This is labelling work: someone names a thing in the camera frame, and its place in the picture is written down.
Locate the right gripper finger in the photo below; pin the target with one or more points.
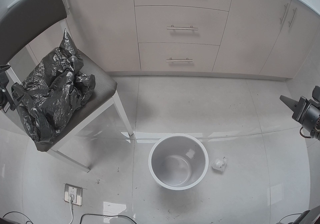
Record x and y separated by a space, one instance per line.
290 104

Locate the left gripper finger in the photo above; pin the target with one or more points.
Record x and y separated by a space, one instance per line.
2 80
17 100

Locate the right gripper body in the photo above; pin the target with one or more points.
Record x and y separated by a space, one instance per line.
306 111

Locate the black plastic bag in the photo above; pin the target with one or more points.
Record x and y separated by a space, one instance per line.
55 88

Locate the clear plastic wrapper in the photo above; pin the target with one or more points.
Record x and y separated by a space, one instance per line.
220 164

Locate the white trash bin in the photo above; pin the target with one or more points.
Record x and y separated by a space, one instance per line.
175 168

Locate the grey padded white-framed chair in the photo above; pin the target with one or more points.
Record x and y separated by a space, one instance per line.
100 85

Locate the beige cabinet with drawers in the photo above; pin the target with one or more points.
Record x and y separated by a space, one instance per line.
182 8

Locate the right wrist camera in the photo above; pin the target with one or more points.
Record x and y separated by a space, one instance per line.
316 96

